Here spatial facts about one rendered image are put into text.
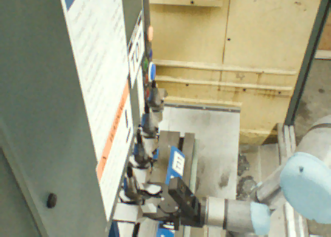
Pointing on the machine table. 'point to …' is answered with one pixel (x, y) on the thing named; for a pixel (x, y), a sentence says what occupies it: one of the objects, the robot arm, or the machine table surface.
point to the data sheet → (97, 53)
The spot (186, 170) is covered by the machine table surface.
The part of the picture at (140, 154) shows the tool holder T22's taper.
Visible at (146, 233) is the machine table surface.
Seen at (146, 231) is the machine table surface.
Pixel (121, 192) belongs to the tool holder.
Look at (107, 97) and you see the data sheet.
